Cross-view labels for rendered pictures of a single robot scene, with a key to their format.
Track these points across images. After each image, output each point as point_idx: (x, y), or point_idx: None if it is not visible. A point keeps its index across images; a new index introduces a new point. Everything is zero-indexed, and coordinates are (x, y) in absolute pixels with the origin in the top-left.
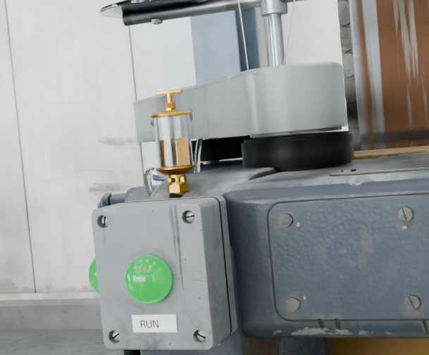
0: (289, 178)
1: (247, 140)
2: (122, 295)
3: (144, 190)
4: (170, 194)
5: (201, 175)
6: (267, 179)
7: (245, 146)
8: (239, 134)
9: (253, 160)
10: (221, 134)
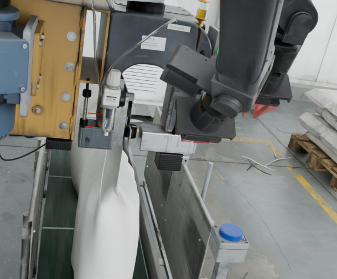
0: (192, 17)
1: (160, 4)
2: None
3: (32, 29)
4: (201, 26)
5: (186, 19)
6: (193, 19)
7: (161, 6)
8: (154, 1)
9: (162, 11)
10: (140, 0)
